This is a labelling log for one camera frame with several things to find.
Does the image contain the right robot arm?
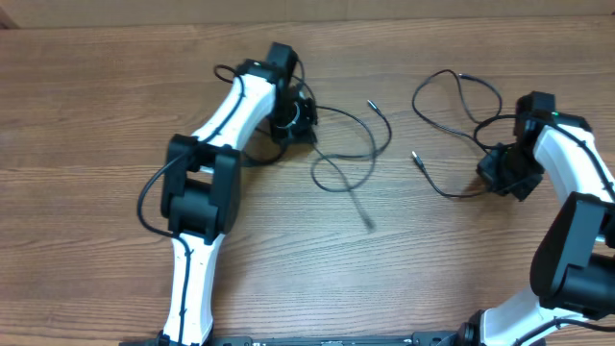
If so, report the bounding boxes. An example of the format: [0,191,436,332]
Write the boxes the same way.
[453,91,614,345]

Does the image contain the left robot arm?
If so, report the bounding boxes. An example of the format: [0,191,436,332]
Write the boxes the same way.
[156,42,317,345]

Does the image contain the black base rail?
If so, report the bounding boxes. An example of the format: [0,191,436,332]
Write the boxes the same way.
[203,331,479,346]

